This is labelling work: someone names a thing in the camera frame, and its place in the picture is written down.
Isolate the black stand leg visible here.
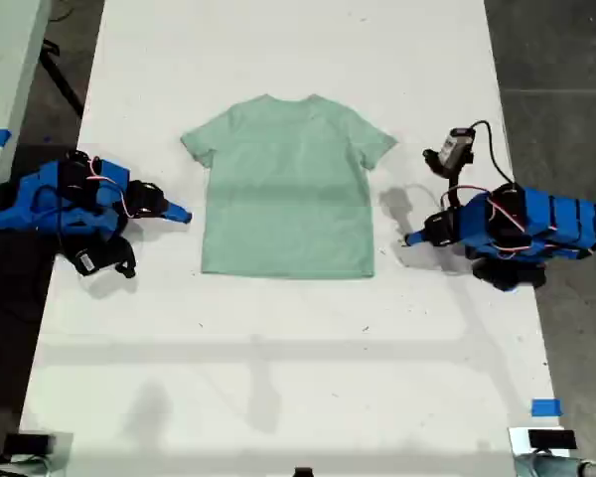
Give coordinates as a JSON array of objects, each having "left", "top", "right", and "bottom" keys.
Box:
[{"left": 38, "top": 39, "right": 85, "bottom": 118}]

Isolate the black camera box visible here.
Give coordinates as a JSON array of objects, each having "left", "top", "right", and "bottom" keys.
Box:
[
  {"left": 72, "top": 237, "right": 138, "bottom": 279},
  {"left": 421, "top": 127, "right": 477, "bottom": 178}
]

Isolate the pale grey clamp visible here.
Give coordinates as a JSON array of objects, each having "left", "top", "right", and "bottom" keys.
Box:
[
  {"left": 0, "top": 459, "right": 49, "bottom": 477},
  {"left": 514, "top": 452, "right": 596, "bottom": 477}
]

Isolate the black camera stalk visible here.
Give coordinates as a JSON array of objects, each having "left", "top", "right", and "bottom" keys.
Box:
[{"left": 444, "top": 166, "right": 466, "bottom": 210}]

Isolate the pale side table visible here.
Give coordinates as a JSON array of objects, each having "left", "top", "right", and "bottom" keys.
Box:
[{"left": 0, "top": 0, "right": 54, "bottom": 289}]

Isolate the small black box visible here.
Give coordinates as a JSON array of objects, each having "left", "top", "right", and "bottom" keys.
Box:
[
  {"left": 3, "top": 432, "right": 54, "bottom": 456},
  {"left": 527, "top": 429, "right": 577, "bottom": 451}
]

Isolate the black camera cable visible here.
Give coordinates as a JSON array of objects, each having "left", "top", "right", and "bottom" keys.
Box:
[{"left": 469, "top": 118, "right": 521, "bottom": 193}]

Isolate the pale green T-shirt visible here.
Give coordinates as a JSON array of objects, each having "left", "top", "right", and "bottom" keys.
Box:
[{"left": 180, "top": 92, "right": 398, "bottom": 280}]

